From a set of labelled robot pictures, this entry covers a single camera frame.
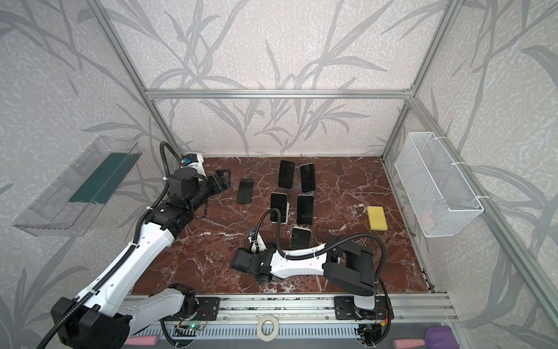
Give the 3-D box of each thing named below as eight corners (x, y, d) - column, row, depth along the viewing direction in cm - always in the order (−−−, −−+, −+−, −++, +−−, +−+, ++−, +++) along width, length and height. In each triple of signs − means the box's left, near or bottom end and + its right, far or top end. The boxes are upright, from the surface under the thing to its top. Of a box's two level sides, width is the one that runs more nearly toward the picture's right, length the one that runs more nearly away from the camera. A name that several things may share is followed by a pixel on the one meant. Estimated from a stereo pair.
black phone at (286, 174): (279, 191, 109) (277, 170, 96) (282, 181, 113) (280, 159, 100) (292, 193, 108) (291, 172, 95) (294, 183, 112) (294, 161, 100)
